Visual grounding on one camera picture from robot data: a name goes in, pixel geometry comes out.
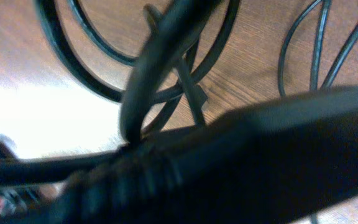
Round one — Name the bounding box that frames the black usb cable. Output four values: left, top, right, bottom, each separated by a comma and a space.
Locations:
0, 0, 358, 187

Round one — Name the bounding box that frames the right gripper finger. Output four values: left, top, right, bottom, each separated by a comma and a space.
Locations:
27, 88, 358, 223

